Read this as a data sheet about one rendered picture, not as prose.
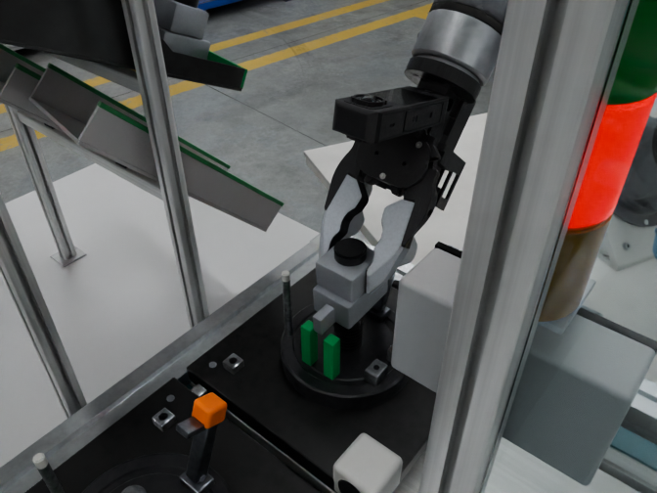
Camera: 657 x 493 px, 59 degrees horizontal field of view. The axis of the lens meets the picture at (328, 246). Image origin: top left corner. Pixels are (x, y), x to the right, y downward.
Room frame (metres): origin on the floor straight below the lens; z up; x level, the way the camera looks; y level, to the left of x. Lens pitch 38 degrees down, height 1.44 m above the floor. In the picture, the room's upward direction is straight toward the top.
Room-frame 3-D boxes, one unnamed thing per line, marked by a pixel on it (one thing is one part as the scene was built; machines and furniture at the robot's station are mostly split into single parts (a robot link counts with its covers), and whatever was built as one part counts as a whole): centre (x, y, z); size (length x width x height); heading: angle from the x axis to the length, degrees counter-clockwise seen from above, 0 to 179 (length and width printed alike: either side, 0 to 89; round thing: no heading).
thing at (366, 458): (0.28, -0.03, 0.97); 0.05 x 0.05 x 0.04; 51
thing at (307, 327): (0.39, 0.02, 1.01); 0.01 x 0.01 x 0.05; 51
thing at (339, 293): (0.41, -0.01, 1.08); 0.08 x 0.04 x 0.07; 141
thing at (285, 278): (0.43, 0.04, 1.03); 0.01 x 0.01 x 0.08
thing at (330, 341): (0.37, 0.00, 1.01); 0.01 x 0.01 x 0.05; 51
